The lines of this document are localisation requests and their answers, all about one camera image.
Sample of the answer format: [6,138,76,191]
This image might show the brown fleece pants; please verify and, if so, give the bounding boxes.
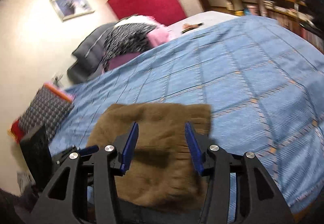
[87,103,211,211]

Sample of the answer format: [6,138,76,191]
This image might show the pink pillow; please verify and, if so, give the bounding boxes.
[108,15,169,70]

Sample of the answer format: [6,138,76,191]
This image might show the striped folded clothes stack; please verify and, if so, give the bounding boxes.
[8,82,74,143]

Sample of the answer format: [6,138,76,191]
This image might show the leopard print garment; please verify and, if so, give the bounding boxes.
[102,23,156,71]

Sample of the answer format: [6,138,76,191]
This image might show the blue patterned bedspread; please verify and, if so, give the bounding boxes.
[49,16,323,213]

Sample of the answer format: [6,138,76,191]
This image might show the dark grey puffer jacket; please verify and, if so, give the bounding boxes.
[67,22,116,84]

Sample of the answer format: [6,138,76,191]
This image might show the red wardrobe panel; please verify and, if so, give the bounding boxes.
[108,0,187,26]

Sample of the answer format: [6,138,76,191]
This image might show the framed wall picture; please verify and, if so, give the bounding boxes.
[49,0,94,22]

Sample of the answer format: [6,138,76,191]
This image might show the small brown item on bed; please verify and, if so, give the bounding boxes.
[181,23,204,34]

